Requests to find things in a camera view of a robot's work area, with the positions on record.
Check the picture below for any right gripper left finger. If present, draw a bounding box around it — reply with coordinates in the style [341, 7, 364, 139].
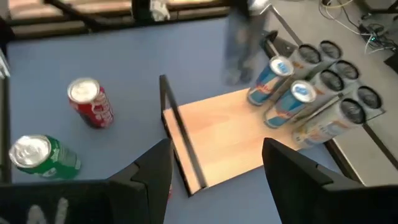
[0, 139, 174, 224]

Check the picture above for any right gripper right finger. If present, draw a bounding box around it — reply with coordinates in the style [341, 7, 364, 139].
[262, 138, 398, 224]

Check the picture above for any blue silver Red Bull can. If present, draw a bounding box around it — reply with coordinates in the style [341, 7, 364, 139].
[264, 80, 317, 129]
[247, 55, 295, 106]

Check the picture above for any white Celsius Arctic can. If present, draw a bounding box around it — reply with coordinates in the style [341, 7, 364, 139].
[318, 39, 343, 62]
[334, 59, 361, 81]
[356, 85, 383, 110]

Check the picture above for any wooden shelf with black rails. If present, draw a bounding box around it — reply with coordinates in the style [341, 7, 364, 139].
[159, 39, 388, 197]

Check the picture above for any green Sprite can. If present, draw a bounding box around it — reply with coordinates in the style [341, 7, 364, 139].
[8, 134, 82, 180]

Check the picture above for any blue table mat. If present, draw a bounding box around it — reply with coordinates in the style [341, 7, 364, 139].
[6, 17, 340, 224]

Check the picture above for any black device with green light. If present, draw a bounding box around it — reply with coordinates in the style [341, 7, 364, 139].
[357, 23, 388, 46]

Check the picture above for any grey metal mounting plate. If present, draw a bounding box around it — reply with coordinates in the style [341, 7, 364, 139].
[150, 0, 171, 22]

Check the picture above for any black floor stand foot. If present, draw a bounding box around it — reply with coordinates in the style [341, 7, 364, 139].
[356, 0, 398, 13]

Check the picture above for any black metal table frame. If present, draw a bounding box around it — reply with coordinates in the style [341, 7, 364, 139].
[0, 0, 364, 184]

